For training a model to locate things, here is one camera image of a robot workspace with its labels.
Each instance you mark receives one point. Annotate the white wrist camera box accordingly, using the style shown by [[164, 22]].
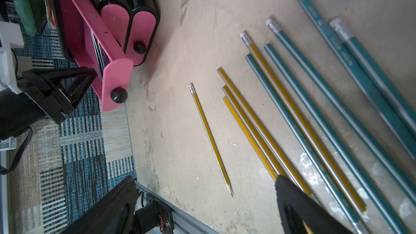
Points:
[[11, 37]]

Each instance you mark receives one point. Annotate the yellow pencil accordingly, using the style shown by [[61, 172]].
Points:
[[211, 139], [253, 131], [251, 140], [277, 152]]

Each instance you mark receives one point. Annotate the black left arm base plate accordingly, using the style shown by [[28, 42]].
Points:
[[155, 214]]

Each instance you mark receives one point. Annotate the green pencil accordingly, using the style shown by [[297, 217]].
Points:
[[401, 178], [344, 151], [380, 103], [375, 73], [339, 196], [332, 167]]

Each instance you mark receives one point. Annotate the green book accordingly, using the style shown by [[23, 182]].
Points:
[[27, 3]]

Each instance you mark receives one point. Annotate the pink top drawer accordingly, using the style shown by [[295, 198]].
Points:
[[80, 22]]

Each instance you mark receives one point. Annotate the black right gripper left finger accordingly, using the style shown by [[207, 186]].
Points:
[[113, 214]]

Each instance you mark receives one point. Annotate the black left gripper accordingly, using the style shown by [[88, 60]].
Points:
[[45, 93]]

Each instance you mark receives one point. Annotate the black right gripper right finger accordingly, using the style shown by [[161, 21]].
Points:
[[297, 209]]

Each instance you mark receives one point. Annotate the black drawer knob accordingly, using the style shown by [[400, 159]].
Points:
[[119, 95]]

